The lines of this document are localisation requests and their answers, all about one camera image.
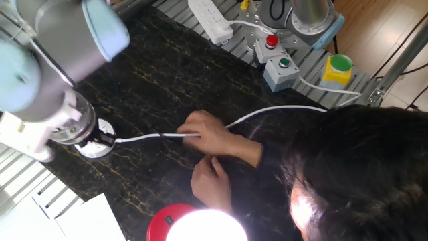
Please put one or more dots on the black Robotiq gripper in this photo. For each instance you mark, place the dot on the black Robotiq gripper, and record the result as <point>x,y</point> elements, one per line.
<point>103,139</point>

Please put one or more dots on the round white power socket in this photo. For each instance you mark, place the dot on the round white power socket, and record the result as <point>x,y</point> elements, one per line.
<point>97,152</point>

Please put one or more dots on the person's right forearm navy sleeve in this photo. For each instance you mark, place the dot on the person's right forearm navy sleeve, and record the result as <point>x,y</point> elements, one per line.
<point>250,152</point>

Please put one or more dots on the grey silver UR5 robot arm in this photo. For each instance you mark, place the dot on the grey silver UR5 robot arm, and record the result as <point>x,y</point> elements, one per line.
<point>60,50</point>

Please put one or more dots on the red gooseneck desk lamp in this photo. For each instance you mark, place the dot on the red gooseneck desk lamp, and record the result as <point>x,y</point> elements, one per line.
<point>160,221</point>

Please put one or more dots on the white rectangular power strip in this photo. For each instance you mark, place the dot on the white rectangular power strip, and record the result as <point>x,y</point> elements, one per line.
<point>209,18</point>

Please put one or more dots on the person's right hand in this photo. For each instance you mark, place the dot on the person's right hand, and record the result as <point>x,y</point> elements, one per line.
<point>210,132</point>

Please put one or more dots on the person's left hand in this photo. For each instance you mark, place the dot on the person's left hand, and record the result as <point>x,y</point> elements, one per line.
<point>210,185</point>

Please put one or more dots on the white paper sheet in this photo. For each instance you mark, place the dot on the white paper sheet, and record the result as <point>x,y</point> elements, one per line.
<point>90,221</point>
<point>23,227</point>

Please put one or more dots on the black marble slab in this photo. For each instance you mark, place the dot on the black marble slab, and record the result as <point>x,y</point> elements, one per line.
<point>167,83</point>

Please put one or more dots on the grey box red button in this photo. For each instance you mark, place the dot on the grey box red button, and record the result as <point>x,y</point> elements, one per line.
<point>269,50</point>

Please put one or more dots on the grey box green button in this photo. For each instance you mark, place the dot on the grey box green button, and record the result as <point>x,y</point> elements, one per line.
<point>281,73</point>

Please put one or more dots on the small yellow connector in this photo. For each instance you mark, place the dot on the small yellow connector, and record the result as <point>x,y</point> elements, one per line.
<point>245,4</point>

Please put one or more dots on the yellow box green mushroom button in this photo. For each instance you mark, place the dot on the yellow box green mushroom button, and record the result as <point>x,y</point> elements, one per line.
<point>336,72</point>

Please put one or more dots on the person's head black hair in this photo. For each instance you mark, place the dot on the person's head black hair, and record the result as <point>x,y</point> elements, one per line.
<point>361,167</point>

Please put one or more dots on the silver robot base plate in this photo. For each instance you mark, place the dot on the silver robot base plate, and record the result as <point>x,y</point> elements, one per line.
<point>249,30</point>

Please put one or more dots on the aluminium frame post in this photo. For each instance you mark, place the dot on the aluminium frame post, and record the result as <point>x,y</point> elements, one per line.
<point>401,58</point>

